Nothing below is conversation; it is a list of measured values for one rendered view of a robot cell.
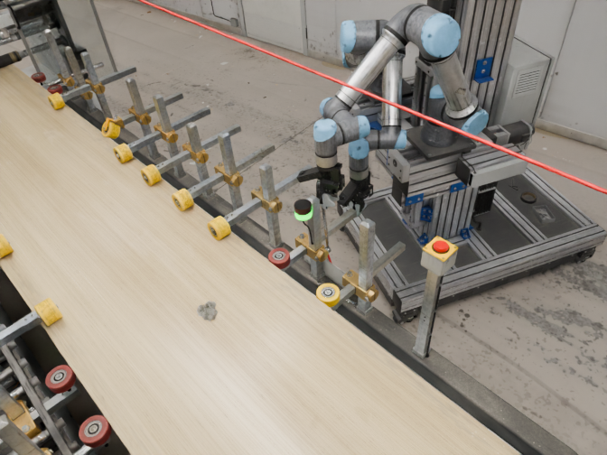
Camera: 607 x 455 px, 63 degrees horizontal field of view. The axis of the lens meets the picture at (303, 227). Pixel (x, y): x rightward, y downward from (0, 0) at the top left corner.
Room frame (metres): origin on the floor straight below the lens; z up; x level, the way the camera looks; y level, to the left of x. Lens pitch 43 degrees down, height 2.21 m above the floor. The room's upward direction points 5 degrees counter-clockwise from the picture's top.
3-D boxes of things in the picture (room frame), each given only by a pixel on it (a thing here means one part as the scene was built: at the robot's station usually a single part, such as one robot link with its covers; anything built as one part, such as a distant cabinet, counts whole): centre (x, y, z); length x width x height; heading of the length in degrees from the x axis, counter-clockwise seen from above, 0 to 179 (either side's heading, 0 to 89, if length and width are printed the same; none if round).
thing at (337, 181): (1.37, -0.11, 1.15); 0.09 x 0.08 x 0.12; 61
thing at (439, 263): (0.92, -0.37, 1.18); 0.07 x 0.07 x 0.08; 41
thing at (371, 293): (1.13, -0.19, 0.82); 0.14 x 0.06 x 0.05; 41
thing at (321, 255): (1.32, -0.02, 0.85); 0.14 x 0.06 x 0.05; 41
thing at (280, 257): (1.24, 0.10, 0.85); 0.08 x 0.08 x 0.11
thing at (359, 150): (1.53, -0.23, 1.12); 0.09 x 0.08 x 0.11; 172
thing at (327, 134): (1.38, -0.10, 1.31); 0.09 x 0.08 x 0.11; 112
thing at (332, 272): (1.30, -0.08, 0.75); 0.26 x 0.01 x 0.10; 41
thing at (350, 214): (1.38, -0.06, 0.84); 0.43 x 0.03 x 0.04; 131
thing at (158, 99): (2.07, 0.61, 0.92); 0.04 x 0.04 x 0.48; 41
